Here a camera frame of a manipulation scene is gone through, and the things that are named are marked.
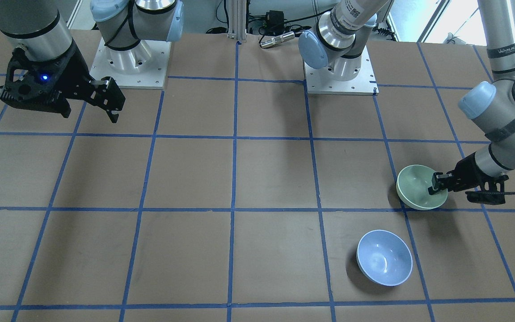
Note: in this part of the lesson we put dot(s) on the aluminium frame post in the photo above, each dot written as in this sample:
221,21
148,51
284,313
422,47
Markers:
237,19

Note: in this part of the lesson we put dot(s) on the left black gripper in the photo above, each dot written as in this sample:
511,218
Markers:
468,171

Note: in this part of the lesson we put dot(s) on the silver metal cylinder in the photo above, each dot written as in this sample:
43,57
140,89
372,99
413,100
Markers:
277,40

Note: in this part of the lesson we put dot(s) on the green bowl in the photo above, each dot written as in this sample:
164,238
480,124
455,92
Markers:
412,186

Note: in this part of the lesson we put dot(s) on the blue bowl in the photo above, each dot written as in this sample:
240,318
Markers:
384,258

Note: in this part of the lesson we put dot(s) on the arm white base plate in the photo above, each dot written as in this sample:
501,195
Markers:
142,67
345,76

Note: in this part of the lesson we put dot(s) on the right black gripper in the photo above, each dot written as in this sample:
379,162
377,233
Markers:
72,70

